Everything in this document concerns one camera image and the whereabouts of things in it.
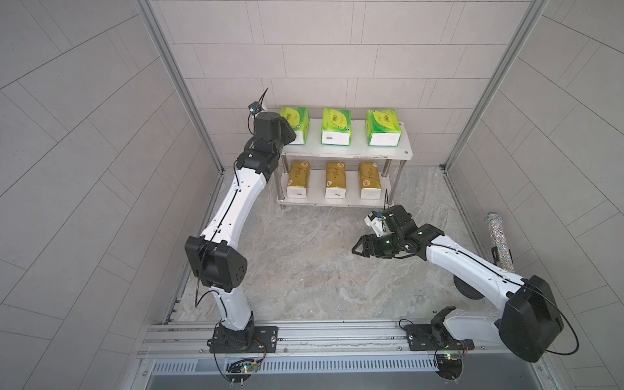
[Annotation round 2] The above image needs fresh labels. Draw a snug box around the green tissue pack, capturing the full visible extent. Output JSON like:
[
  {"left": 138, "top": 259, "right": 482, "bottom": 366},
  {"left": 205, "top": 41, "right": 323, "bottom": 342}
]
[
  {"left": 366, "top": 109, "right": 402, "bottom": 147},
  {"left": 321, "top": 108, "right": 352, "bottom": 146},
  {"left": 280, "top": 107, "right": 310, "bottom": 145}
]

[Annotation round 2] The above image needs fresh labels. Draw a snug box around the gold tissue pack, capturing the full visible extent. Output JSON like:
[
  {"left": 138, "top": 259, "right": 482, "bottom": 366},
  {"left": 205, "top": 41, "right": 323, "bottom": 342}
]
[
  {"left": 287, "top": 161, "right": 310, "bottom": 198},
  {"left": 325, "top": 162, "right": 347, "bottom": 198},
  {"left": 358, "top": 162, "right": 382, "bottom": 200}
]

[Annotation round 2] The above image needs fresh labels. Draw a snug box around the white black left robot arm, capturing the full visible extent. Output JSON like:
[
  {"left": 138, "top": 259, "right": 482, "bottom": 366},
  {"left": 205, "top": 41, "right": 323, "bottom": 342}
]
[{"left": 185, "top": 111, "right": 296, "bottom": 350}]

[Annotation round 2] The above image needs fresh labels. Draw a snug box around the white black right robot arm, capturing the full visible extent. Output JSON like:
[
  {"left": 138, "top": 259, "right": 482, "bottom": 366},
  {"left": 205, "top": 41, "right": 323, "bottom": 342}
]
[{"left": 352, "top": 205, "right": 565, "bottom": 362}]

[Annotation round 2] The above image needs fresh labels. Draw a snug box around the white two-tier metal shelf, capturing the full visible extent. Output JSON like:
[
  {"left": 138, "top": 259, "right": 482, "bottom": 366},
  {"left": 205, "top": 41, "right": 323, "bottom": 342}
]
[{"left": 274, "top": 119, "right": 413, "bottom": 210}]

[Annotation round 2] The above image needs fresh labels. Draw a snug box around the black round stand base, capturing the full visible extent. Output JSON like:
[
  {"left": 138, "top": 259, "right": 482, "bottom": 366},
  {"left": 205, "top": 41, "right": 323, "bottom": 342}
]
[{"left": 453, "top": 276, "right": 484, "bottom": 300}]

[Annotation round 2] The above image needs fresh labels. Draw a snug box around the glitter tube on stand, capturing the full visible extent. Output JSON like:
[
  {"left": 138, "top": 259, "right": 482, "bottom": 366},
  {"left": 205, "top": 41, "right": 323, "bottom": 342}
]
[{"left": 484, "top": 212, "right": 515, "bottom": 273}]

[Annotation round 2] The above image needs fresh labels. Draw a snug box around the right controller circuit board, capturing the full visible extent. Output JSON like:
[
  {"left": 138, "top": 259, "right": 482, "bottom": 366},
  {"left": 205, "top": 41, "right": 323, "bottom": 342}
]
[{"left": 435, "top": 353, "right": 463, "bottom": 381}]

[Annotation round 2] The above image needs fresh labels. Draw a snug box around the controller circuit board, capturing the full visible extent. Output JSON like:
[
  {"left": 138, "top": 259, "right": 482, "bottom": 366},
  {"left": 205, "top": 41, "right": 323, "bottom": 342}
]
[
  {"left": 225, "top": 358, "right": 262, "bottom": 386},
  {"left": 435, "top": 353, "right": 463, "bottom": 381}
]

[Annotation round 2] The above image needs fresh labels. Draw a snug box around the left controller circuit board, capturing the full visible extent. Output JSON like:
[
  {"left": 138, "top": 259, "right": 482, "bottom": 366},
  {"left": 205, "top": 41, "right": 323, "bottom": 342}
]
[{"left": 225, "top": 358, "right": 262, "bottom": 386}]

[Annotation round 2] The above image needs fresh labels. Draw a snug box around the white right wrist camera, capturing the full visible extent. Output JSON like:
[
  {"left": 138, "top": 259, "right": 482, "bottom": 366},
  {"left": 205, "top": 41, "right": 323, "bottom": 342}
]
[{"left": 364, "top": 211, "right": 389, "bottom": 237}]

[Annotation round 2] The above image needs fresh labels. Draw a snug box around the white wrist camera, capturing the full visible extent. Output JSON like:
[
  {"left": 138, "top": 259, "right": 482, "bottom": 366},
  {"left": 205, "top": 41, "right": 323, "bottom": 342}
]
[
  {"left": 364, "top": 211, "right": 389, "bottom": 237},
  {"left": 248, "top": 102, "right": 267, "bottom": 117}
]

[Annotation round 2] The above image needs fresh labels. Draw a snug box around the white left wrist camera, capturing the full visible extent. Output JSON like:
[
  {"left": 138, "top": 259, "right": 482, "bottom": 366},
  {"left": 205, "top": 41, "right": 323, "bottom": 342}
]
[{"left": 248, "top": 102, "right": 267, "bottom": 117}]

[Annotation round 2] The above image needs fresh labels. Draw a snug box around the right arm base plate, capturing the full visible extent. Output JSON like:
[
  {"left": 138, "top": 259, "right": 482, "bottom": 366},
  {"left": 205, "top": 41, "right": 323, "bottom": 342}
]
[{"left": 400, "top": 323, "right": 475, "bottom": 353}]

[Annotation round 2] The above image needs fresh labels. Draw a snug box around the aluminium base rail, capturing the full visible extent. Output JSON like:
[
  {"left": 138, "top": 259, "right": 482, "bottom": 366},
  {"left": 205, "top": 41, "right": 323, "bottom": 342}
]
[{"left": 138, "top": 320, "right": 518, "bottom": 361}]

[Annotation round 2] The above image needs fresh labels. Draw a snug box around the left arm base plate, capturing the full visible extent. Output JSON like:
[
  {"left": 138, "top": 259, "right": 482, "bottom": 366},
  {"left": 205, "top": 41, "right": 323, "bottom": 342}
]
[{"left": 206, "top": 324, "right": 279, "bottom": 354}]

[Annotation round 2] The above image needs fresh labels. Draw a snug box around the aluminium corner frame post left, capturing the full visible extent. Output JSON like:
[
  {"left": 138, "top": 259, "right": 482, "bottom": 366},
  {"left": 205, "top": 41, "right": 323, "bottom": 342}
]
[{"left": 135, "top": 0, "right": 225, "bottom": 175}]

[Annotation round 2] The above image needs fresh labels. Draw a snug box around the aluminium corner frame post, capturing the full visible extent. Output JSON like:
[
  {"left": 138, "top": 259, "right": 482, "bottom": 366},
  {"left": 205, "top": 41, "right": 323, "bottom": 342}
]
[
  {"left": 440, "top": 0, "right": 549, "bottom": 172},
  {"left": 135, "top": 0, "right": 225, "bottom": 175}
]

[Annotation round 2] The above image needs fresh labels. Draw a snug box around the aluminium corner frame post right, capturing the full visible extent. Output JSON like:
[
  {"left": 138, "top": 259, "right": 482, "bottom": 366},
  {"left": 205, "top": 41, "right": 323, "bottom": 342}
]
[{"left": 440, "top": 0, "right": 549, "bottom": 172}]

